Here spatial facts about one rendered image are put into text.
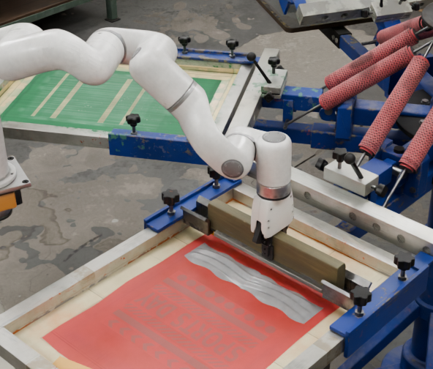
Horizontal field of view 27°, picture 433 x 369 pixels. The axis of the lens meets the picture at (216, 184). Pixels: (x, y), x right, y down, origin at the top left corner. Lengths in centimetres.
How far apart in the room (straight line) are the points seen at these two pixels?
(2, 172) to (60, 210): 197
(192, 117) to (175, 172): 242
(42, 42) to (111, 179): 239
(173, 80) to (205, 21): 405
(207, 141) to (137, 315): 42
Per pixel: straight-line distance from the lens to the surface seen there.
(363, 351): 308
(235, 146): 188
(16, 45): 197
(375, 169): 235
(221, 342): 194
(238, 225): 212
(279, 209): 201
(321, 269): 200
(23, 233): 399
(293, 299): 204
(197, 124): 188
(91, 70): 188
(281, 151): 192
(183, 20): 595
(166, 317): 200
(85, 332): 198
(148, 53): 188
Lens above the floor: 226
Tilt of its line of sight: 32 degrees down
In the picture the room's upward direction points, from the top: 1 degrees counter-clockwise
